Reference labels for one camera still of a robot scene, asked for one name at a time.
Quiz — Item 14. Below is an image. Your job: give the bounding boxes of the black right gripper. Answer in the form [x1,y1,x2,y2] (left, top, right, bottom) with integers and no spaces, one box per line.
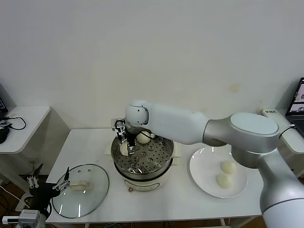
[115,123,139,156]

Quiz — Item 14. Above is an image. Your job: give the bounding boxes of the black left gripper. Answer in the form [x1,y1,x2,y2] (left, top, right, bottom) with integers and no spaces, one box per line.
[27,163,71,211]

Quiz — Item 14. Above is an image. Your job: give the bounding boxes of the white steamed baozi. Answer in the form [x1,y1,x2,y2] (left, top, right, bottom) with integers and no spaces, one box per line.
[120,142,130,156]
[215,172,235,190]
[137,132,152,144]
[220,160,238,175]

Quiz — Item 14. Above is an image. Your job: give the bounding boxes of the glass lid with cream handle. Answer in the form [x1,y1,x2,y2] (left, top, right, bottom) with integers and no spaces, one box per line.
[51,163,110,219]

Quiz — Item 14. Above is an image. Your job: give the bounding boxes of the stainless steel steamer basket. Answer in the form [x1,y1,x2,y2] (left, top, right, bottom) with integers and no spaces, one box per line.
[104,129,182,176]

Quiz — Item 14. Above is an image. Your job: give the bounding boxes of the cream electric cooker base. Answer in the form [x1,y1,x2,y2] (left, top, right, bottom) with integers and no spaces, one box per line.
[113,156,180,193]

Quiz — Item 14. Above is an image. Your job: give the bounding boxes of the white side desk with mouse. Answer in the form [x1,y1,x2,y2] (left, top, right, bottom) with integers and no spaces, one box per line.
[0,105,71,190]

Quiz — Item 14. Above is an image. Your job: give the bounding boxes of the black computer mouse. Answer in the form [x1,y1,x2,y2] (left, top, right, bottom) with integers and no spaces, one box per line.
[0,128,10,144]

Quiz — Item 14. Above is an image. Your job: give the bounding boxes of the white round plate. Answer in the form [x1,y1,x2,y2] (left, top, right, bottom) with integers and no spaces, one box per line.
[189,146,248,199]

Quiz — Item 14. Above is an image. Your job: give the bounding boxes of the black laptop with pink screen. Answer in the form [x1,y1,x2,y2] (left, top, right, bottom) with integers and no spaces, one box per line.
[0,83,10,119]

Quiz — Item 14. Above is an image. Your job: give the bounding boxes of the white side desk with label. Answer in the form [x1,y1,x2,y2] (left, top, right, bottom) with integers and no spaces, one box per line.
[261,108,304,155]

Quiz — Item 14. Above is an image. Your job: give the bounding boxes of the black laptop with dark screen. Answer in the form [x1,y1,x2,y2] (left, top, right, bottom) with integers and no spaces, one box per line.
[285,77,304,138]

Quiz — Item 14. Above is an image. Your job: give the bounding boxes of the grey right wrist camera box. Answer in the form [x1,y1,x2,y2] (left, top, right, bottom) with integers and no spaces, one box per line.
[110,118,126,130]

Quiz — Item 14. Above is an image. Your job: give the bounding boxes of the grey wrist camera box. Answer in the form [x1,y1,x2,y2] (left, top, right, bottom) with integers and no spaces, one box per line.
[110,118,126,130]
[4,210,40,226]

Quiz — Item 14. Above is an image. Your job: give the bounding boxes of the white floor cable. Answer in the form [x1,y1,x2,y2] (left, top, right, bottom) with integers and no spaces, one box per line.
[0,184,30,209]

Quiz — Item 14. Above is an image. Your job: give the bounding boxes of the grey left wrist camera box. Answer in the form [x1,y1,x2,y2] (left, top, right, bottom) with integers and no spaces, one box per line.
[4,210,40,226]

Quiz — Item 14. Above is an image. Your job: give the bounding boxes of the black looped laptop cable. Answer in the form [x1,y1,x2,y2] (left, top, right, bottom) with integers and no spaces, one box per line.
[4,115,27,131]

